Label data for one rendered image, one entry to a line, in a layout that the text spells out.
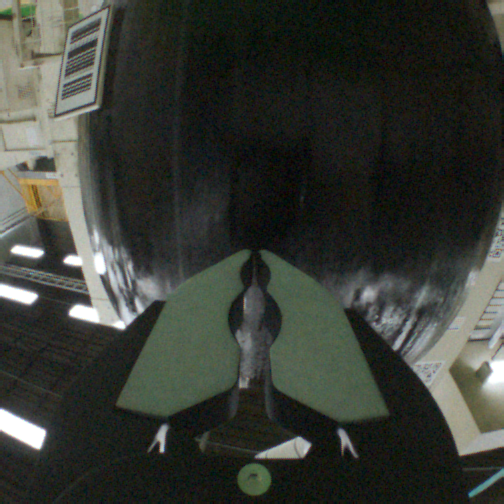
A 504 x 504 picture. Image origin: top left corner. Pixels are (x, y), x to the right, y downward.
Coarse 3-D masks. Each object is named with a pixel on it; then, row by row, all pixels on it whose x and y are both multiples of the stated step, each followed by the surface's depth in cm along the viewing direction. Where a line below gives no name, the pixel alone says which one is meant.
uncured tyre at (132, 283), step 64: (128, 0) 12; (192, 0) 12; (256, 0) 12; (320, 0) 12; (384, 0) 12; (448, 0) 12; (128, 64) 12; (192, 64) 12; (256, 64) 12; (320, 64) 12; (384, 64) 12; (448, 64) 12; (128, 128) 13; (192, 128) 13; (256, 128) 13; (320, 128) 13; (384, 128) 13; (448, 128) 12; (128, 192) 14; (192, 192) 13; (256, 192) 13; (320, 192) 13; (384, 192) 13; (448, 192) 13; (128, 256) 15; (192, 256) 15; (320, 256) 15; (384, 256) 15; (448, 256) 15; (128, 320) 20; (256, 320) 17; (384, 320) 17; (448, 320) 18; (256, 384) 24
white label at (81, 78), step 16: (96, 16) 13; (112, 16) 12; (80, 32) 13; (96, 32) 13; (64, 48) 14; (80, 48) 13; (96, 48) 13; (64, 64) 14; (80, 64) 13; (96, 64) 13; (64, 80) 14; (80, 80) 13; (96, 80) 13; (64, 96) 14; (80, 96) 13; (96, 96) 13; (64, 112) 14; (80, 112) 13
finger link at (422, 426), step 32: (352, 320) 9; (384, 352) 8; (384, 384) 7; (416, 384) 7; (416, 416) 6; (352, 448) 6; (384, 448) 5; (416, 448) 5; (448, 448) 5; (416, 480) 5; (448, 480) 5
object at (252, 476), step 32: (192, 448) 5; (320, 448) 5; (96, 480) 4; (128, 480) 4; (160, 480) 4; (192, 480) 5; (224, 480) 5; (256, 480) 5; (288, 480) 5; (320, 480) 5; (352, 480) 5; (384, 480) 5
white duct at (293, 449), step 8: (296, 440) 134; (272, 448) 144; (280, 448) 137; (288, 448) 133; (296, 448) 130; (256, 456) 146; (264, 456) 141; (272, 456) 137; (280, 456) 134; (288, 456) 131; (296, 456) 129
